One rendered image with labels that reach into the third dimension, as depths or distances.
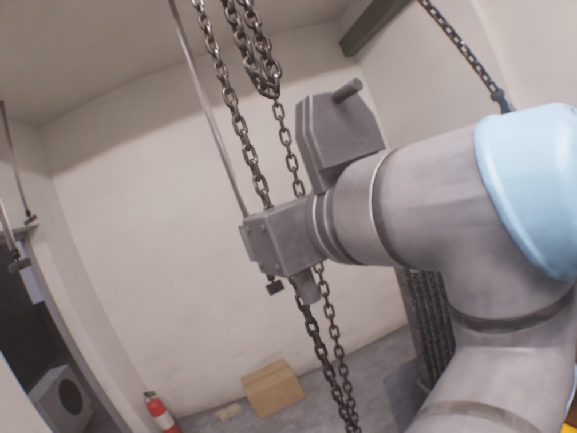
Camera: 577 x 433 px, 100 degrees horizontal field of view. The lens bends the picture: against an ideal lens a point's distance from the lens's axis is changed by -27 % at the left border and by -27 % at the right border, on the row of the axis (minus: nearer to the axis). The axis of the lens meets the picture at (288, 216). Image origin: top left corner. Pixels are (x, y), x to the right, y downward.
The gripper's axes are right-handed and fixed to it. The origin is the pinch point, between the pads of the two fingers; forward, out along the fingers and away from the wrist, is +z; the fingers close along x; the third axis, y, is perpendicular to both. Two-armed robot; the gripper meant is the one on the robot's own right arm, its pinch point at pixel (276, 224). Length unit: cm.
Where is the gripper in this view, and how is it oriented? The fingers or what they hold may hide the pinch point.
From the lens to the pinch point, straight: 37.1
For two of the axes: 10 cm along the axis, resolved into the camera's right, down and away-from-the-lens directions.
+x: 8.3, -3.4, 4.5
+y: 3.3, 9.4, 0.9
